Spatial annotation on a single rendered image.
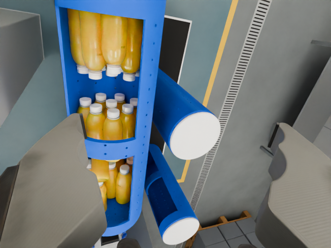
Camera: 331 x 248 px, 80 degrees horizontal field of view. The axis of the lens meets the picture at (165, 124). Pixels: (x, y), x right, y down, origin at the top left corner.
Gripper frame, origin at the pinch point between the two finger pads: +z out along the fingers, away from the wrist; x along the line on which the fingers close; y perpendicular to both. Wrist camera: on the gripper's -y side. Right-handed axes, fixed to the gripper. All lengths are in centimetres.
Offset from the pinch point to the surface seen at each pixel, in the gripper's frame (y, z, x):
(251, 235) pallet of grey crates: 331, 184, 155
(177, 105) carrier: 38, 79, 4
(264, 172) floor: 237, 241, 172
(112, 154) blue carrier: 35, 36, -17
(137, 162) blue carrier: 42, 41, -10
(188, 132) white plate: 46, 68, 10
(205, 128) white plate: 46, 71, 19
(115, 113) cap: 25, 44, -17
